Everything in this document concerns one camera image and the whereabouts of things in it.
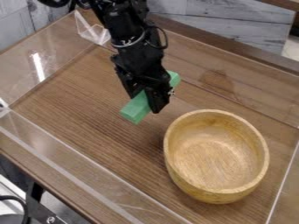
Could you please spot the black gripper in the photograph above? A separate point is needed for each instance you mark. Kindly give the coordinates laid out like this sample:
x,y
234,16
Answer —
x,y
141,71

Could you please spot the green rectangular block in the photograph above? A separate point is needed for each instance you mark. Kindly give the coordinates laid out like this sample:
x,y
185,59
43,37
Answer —
x,y
138,108

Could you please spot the light wooden bowl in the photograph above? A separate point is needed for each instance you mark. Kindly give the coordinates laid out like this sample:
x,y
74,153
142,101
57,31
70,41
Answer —
x,y
217,155

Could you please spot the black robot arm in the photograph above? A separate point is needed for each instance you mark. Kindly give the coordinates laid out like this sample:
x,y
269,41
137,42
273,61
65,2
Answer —
x,y
135,38

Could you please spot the clear acrylic corner bracket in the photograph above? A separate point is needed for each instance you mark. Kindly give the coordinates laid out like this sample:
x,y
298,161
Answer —
x,y
94,33

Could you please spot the clear acrylic tray wall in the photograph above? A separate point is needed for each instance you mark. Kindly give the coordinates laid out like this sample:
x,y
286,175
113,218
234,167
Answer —
x,y
85,184

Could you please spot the black table leg frame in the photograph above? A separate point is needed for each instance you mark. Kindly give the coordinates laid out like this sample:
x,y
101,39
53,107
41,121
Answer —
x,y
46,209

